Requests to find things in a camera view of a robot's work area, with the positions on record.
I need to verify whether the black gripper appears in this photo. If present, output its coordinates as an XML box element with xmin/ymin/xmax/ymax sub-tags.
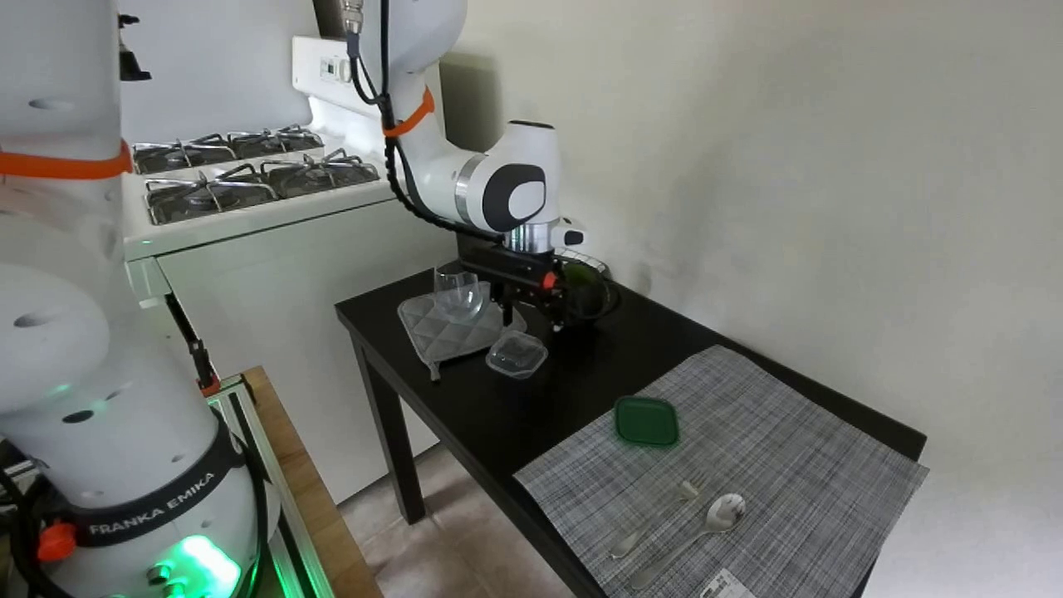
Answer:
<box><xmin>457</xmin><ymin>228</ymin><xmax>571</xmax><ymax>340</ymax></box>

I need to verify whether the clear glass bowl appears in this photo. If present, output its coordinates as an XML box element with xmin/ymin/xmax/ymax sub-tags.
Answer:
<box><xmin>432</xmin><ymin>263</ymin><xmax>496</xmax><ymax>325</ymax></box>

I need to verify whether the grey quilted pot holder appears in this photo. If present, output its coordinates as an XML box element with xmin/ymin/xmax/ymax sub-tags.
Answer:
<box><xmin>393</xmin><ymin>285</ymin><xmax>536</xmax><ymax>386</ymax></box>

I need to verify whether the black table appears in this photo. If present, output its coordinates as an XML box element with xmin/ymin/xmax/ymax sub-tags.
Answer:
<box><xmin>334</xmin><ymin>255</ymin><xmax>933</xmax><ymax>598</ymax></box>

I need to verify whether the green square plastic lid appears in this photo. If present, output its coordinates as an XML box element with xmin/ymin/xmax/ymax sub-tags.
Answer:
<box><xmin>611</xmin><ymin>393</ymin><xmax>685</xmax><ymax>450</ymax></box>

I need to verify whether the clear plastic spoon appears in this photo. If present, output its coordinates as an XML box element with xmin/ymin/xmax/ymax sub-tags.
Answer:
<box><xmin>617</xmin><ymin>487</ymin><xmax>751</xmax><ymax>560</ymax></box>

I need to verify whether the white gas stove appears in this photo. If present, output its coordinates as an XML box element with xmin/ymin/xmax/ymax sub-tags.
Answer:
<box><xmin>110</xmin><ymin>31</ymin><xmax>460</xmax><ymax>509</ymax></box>

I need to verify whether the grey woven placemat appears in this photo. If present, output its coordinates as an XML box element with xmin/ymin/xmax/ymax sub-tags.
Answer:
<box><xmin>511</xmin><ymin>343</ymin><xmax>933</xmax><ymax>598</ymax></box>

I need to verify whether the wooden board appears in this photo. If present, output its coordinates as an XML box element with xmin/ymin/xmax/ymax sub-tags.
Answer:
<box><xmin>236</xmin><ymin>365</ymin><xmax>386</xmax><ymax>598</ymax></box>

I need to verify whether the white paper packet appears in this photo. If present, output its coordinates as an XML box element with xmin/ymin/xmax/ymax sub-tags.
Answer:
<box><xmin>699</xmin><ymin>565</ymin><xmax>763</xmax><ymax>598</ymax></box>

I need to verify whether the black stand pole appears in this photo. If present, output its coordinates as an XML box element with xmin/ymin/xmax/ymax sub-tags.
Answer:
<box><xmin>159</xmin><ymin>288</ymin><xmax>226</xmax><ymax>397</ymax></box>

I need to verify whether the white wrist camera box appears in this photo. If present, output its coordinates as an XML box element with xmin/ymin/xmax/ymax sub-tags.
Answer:
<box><xmin>527</xmin><ymin>217</ymin><xmax>589</xmax><ymax>255</ymax></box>

